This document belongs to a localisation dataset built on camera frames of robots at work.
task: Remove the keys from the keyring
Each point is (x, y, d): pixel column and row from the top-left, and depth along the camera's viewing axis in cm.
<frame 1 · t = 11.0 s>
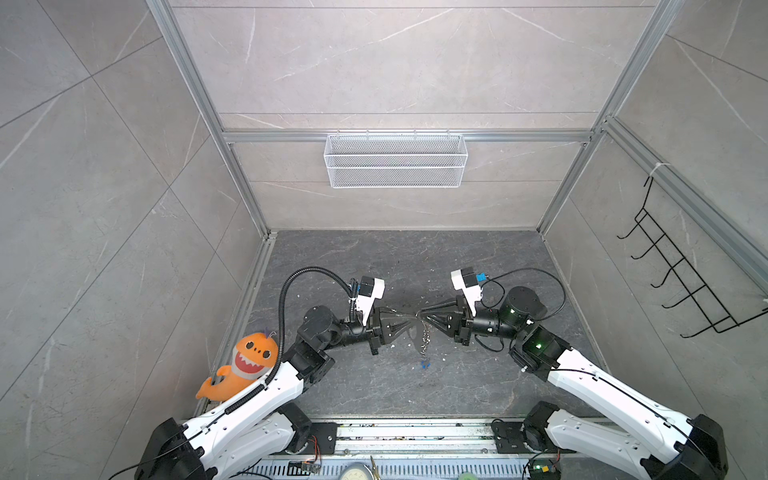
left hand: (415, 318, 59), fingers closed
right hand: (423, 314, 62), fingers closed
orange plush shark toy: (250, 355, 80), point 9 cm above the table

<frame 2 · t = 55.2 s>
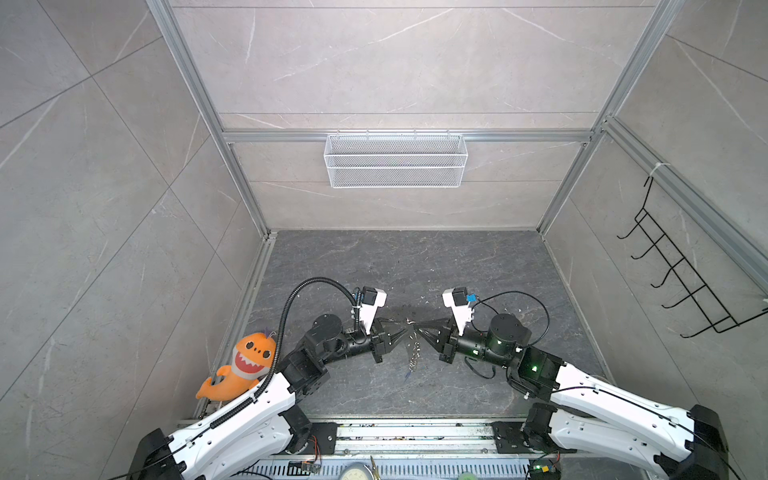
left hand: (412, 325, 63), fingers closed
right hand: (415, 326, 65), fingers closed
the named things where they were.

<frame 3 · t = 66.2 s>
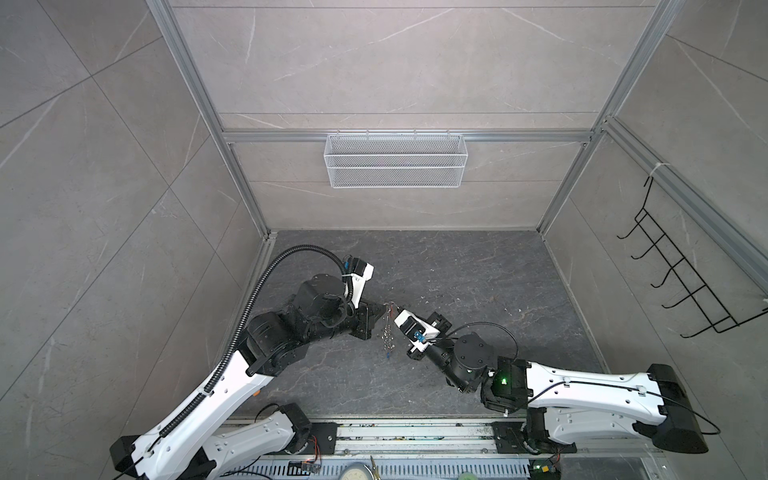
left hand: (384, 301, 62), fingers closed
right hand: (404, 304, 63), fingers closed
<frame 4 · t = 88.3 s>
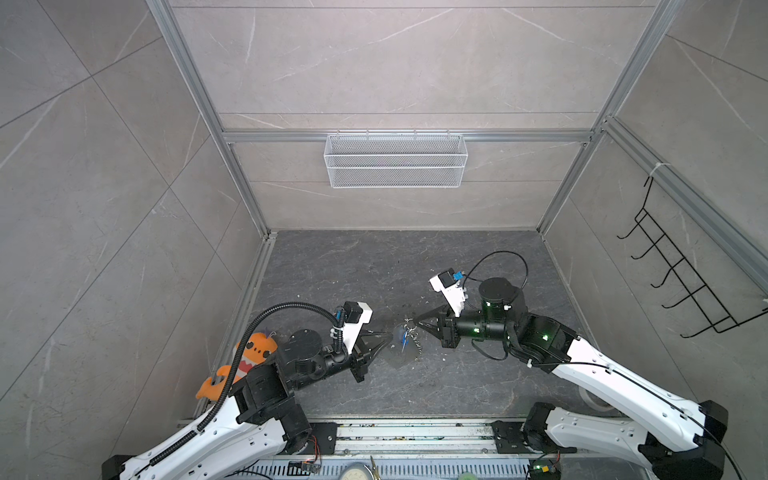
left hand: (390, 332, 60), fingers closed
right hand: (416, 319, 64), fingers closed
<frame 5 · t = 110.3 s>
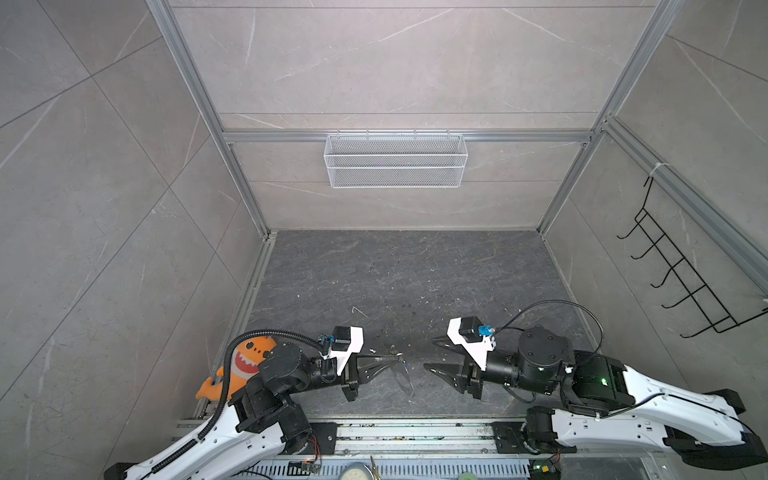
left hand: (396, 354, 53), fingers closed
right hand: (430, 350, 54), fingers open
